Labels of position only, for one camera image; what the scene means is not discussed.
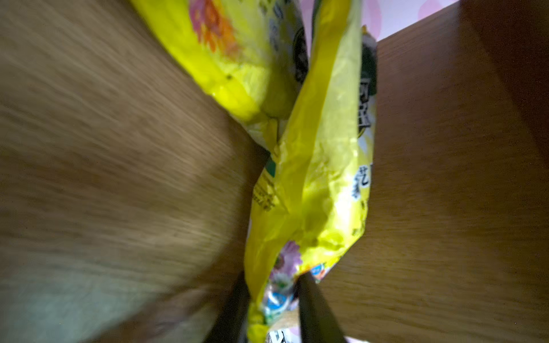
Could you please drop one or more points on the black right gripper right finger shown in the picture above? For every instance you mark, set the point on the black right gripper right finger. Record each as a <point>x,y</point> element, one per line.
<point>317,321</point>

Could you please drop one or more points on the wooden shelf unit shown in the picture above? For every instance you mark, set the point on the wooden shelf unit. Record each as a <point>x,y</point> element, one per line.
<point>125,191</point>

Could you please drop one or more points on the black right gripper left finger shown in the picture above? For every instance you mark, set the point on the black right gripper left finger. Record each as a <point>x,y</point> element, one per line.
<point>231,324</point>

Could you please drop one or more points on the yellow floral fertilizer packet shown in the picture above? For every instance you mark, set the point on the yellow floral fertilizer packet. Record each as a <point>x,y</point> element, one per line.
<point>250,56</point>

